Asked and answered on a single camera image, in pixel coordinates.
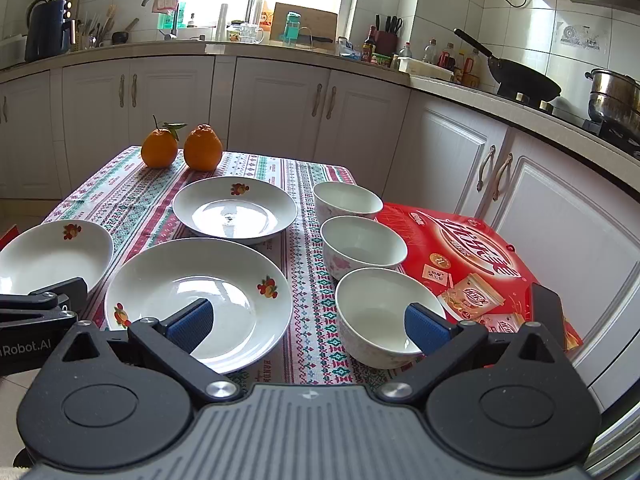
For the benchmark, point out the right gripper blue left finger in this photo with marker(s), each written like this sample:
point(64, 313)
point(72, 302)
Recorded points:
point(168, 345)

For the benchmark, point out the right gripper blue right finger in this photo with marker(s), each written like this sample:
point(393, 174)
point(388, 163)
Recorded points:
point(447, 348)

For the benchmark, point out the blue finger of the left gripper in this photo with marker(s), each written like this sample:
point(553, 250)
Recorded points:
point(72, 293)

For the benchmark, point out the white plate fruit print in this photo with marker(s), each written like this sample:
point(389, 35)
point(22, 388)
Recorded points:
point(54, 252)
point(250, 296)
point(246, 210)

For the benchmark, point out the white bowl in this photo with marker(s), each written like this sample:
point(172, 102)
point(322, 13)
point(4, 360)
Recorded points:
point(332, 199)
point(351, 243)
point(371, 306)

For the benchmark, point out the white plate front fruit print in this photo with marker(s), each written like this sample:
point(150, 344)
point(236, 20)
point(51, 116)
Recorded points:
point(250, 296)

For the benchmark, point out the white plate back fruit print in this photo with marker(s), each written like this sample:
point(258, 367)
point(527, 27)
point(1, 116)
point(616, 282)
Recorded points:
point(246, 210)

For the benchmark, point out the kitchen faucet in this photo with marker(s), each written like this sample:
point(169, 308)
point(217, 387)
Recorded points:
point(166, 7)

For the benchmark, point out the red gift box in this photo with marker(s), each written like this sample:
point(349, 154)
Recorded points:
point(474, 273)

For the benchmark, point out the patterned tablecloth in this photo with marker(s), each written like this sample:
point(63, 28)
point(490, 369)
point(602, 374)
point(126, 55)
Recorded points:
point(133, 203)

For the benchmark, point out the orange with leaf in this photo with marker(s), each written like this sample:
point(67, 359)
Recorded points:
point(160, 147)

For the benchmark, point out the bumpy orange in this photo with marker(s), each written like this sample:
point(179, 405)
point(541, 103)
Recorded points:
point(202, 149)

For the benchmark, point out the white cabinet run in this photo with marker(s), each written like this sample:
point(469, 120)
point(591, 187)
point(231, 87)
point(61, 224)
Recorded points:
point(567, 199)

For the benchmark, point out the dark blue air fryer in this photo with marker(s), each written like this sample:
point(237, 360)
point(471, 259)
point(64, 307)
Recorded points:
point(51, 29)

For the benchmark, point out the black wok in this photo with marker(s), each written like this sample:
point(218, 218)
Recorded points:
point(515, 78)

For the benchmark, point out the white rectangular tray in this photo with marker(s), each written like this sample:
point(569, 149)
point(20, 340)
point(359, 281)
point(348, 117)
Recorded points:
point(417, 68)

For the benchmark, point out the steel steamer pot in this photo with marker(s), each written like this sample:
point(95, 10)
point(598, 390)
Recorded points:
point(614, 99)

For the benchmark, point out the knife block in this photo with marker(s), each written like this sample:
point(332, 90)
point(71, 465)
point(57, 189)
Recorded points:
point(386, 35)

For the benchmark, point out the wooden cutting board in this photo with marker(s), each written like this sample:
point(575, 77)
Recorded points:
point(317, 28)

